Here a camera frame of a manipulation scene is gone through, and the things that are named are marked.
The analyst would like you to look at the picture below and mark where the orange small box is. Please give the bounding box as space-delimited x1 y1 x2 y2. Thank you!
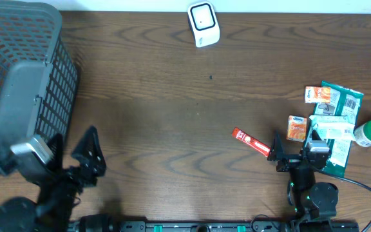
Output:
305 86 331 103

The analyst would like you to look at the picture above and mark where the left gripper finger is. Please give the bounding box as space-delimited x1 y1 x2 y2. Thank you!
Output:
71 126 107 177
46 133 63 173

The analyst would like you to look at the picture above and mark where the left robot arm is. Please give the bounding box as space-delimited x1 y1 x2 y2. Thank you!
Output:
0 126 114 232

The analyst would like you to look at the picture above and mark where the grey plastic mesh basket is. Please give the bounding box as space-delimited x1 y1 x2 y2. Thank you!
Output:
0 1 80 167

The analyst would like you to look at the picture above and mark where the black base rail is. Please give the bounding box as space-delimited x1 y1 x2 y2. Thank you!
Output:
66 220 295 232

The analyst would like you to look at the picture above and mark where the orange white box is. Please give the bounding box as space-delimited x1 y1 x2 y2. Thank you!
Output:
286 115 307 142

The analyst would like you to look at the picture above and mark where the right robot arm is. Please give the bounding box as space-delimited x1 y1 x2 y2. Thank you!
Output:
267 131 338 232

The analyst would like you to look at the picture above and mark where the mint green wipes packet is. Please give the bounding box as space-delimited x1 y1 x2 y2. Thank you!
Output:
309 115 356 141

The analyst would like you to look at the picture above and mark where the red sachet packet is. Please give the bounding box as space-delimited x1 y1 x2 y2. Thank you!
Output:
232 127 271 157

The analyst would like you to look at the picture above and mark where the green white sponge package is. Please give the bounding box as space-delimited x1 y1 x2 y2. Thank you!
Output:
305 81 364 177

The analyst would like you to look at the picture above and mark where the white barcode scanner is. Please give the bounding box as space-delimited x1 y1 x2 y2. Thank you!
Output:
187 1 220 48

